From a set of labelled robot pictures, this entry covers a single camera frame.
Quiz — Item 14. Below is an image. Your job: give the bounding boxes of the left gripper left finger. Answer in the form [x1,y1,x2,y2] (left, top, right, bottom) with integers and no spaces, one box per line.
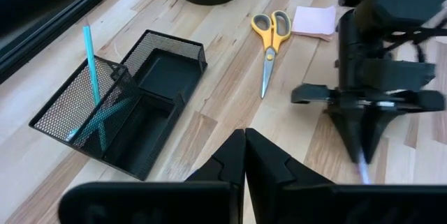
[185,128,247,224]

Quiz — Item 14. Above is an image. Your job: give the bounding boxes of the black aluminium table frame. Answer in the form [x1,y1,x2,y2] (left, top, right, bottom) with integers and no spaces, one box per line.
[0,0,136,86]

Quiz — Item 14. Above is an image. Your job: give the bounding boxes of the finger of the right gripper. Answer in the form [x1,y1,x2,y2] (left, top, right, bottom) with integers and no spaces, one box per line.
[360,110,403,165]
[325,110,365,165]

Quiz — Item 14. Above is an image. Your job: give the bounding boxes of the purple pen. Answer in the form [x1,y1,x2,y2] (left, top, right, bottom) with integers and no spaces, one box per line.
[355,149,372,186]

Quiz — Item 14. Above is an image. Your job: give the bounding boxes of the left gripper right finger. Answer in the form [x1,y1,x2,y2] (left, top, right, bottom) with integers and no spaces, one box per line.
[245,128,335,224]

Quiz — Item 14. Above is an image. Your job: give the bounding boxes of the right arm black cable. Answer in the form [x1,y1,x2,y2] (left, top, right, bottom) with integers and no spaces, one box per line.
[382,24,447,64]

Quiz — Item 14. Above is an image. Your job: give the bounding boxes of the pink sticky note pad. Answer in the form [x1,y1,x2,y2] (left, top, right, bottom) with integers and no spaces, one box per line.
[291,5,337,43]

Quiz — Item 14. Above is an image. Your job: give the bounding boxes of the yellow handled scissors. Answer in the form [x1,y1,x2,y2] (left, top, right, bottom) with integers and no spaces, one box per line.
[250,10,293,100]

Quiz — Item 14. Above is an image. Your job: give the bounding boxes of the black mesh desk organizer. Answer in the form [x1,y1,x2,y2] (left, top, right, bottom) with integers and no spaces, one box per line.
[28,29,209,182]

